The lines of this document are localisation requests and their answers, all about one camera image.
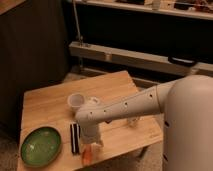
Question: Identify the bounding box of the wooden table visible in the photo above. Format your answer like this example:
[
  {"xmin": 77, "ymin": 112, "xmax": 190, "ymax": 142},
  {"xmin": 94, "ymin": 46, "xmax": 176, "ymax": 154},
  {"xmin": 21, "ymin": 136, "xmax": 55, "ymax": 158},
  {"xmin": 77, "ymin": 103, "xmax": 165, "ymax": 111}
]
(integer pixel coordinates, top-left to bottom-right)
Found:
[{"xmin": 17, "ymin": 71, "xmax": 163, "ymax": 171}]

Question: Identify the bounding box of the clear plastic cup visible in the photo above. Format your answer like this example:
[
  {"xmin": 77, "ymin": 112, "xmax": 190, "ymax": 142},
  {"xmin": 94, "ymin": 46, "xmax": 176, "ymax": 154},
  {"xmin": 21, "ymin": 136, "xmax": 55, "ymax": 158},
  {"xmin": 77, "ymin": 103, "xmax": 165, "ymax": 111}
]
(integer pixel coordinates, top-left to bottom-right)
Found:
[{"xmin": 67, "ymin": 93, "xmax": 85, "ymax": 112}]

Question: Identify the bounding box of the green plate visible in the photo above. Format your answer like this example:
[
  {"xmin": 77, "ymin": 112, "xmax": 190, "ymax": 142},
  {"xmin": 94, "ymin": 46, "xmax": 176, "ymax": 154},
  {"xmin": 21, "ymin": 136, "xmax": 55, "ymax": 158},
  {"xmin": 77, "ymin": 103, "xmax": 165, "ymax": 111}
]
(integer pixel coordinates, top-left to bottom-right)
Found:
[{"xmin": 20, "ymin": 127, "xmax": 62, "ymax": 168}]

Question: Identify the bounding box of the white bottle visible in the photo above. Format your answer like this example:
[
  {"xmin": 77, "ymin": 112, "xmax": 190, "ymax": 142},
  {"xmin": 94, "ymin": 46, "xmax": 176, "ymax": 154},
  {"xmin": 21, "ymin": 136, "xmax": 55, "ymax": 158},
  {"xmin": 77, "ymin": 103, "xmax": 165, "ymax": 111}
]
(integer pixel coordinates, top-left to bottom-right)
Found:
[{"xmin": 127, "ymin": 117, "xmax": 139, "ymax": 127}]

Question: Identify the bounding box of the white metal rail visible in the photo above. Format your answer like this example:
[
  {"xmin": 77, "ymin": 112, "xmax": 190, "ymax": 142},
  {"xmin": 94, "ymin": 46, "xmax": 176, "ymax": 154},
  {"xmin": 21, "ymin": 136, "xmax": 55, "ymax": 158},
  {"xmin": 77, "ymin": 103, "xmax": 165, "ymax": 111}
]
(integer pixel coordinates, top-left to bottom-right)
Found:
[{"xmin": 69, "ymin": 41, "xmax": 213, "ymax": 82}]

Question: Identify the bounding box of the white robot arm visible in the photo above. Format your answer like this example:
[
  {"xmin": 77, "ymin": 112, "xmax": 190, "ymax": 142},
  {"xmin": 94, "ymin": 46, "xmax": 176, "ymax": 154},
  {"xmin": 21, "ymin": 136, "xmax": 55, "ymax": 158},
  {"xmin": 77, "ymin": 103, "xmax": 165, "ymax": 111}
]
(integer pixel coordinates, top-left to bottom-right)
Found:
[{"xmin": 76, "ymin": 75, "xmax": 213, "ymax": 171}]

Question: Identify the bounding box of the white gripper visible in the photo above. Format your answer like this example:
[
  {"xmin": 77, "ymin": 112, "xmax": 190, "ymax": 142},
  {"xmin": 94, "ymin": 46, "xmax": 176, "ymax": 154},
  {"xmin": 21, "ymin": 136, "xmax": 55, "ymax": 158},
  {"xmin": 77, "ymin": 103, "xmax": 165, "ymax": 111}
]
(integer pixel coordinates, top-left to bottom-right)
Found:
[{"xmin": 81, "ymin": 125, "xmax": 104, "ymax": 156}]

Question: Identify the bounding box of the black handle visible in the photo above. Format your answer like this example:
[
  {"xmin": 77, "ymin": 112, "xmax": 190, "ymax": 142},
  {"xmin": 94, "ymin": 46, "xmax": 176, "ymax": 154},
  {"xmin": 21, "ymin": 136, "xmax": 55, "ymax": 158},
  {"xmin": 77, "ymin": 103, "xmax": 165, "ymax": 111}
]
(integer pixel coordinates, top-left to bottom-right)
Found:
[{"xmin": 168, "ymin": 57, "xmax": 198, "ymax": 67}]

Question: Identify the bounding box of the metal pole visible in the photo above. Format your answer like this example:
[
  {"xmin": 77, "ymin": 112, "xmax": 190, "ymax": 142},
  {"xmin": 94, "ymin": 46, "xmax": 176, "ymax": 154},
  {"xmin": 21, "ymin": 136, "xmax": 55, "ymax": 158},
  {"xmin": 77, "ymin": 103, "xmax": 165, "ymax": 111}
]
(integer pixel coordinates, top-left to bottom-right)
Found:
[{"xmin": 72, "ymin": 0, "xmax": 83, "ymax": 46}]

